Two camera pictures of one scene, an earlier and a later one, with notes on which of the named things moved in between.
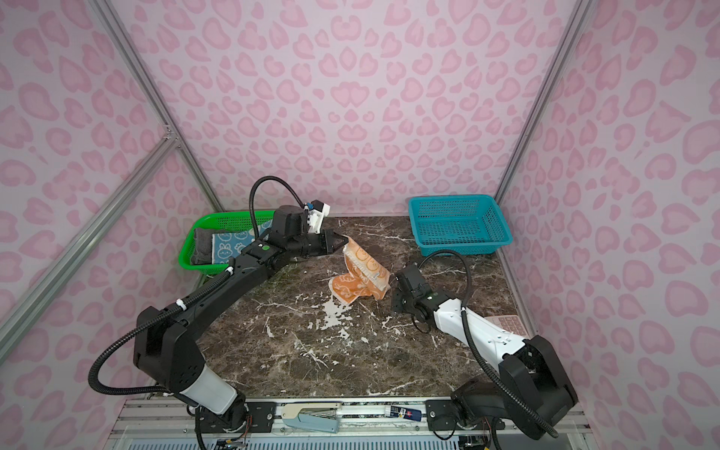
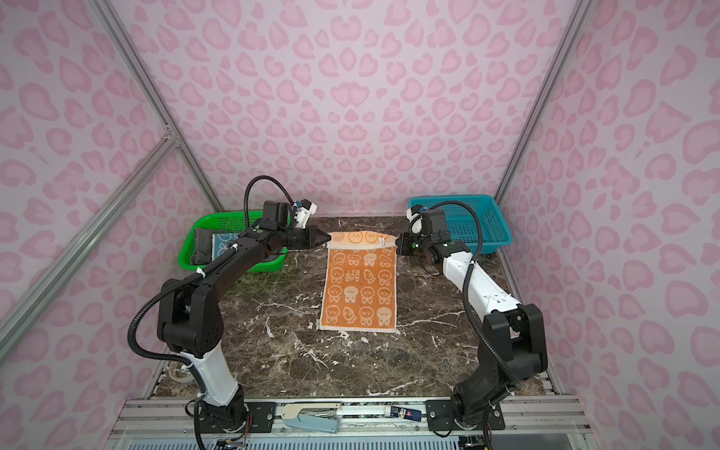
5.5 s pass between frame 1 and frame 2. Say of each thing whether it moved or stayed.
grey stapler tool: stayed
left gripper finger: moved
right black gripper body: moved
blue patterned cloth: stayed
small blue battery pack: stayed
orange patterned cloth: moved
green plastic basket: stayed
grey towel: stayed
